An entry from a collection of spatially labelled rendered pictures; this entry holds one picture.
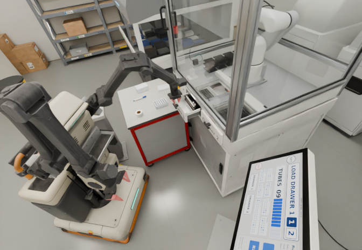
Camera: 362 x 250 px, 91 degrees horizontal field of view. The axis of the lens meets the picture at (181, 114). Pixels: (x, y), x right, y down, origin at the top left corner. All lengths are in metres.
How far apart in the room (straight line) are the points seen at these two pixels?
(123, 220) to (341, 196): 2.01
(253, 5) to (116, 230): 1.71
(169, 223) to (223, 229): 0.49
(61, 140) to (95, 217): 1.22
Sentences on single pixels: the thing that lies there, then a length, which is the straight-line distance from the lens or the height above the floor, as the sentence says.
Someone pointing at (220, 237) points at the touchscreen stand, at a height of 0.03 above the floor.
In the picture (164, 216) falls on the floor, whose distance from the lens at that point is 1.99.
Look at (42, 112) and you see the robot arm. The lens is 0.69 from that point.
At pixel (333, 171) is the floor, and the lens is 2.54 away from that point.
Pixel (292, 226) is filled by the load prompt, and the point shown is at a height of 1.16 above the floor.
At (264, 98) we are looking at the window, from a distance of 1.10.
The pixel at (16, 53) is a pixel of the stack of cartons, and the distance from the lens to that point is 5.53.
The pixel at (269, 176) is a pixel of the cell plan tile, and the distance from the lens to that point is 0.96.
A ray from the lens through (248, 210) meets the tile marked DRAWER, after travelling 0.94.
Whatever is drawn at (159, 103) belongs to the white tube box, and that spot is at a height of 0.80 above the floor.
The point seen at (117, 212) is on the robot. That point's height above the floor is 0.28.
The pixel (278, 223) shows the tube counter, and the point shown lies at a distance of 0.83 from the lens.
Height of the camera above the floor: 1.88
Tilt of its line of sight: 43 degrees down
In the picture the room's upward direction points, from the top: 8 degrees counter-clockwise
